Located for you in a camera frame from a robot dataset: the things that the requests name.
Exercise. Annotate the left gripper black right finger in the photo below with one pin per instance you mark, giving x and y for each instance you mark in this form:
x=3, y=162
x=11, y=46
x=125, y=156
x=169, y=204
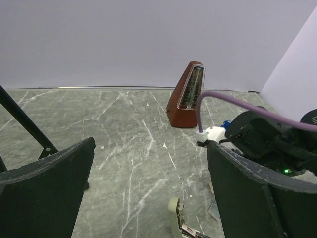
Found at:
x=257, y=202

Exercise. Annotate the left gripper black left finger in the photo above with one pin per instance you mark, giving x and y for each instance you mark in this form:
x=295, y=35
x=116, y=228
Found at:
x=42, y=199

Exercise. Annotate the white staple box tray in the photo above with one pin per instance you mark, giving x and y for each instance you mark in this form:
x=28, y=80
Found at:
x=214, y=211

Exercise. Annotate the small beige white stapler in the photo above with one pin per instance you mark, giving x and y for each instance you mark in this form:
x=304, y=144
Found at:
x=177, y=221

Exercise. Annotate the blue metal stapler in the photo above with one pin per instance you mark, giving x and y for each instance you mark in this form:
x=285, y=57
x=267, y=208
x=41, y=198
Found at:
x=226, y=124

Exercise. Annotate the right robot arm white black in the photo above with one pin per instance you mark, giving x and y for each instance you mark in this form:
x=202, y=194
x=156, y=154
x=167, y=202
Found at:
x=279, y=147

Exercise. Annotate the black music stand tripod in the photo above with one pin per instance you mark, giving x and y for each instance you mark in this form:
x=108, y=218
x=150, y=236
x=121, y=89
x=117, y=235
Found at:
x=49, y=150

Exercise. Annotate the brown wooden metronome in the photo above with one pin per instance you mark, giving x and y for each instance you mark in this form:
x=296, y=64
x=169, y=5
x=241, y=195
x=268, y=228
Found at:
x=181, y=108

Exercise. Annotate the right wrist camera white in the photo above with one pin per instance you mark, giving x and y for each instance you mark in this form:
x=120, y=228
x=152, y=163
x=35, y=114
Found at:
x=213, y=133

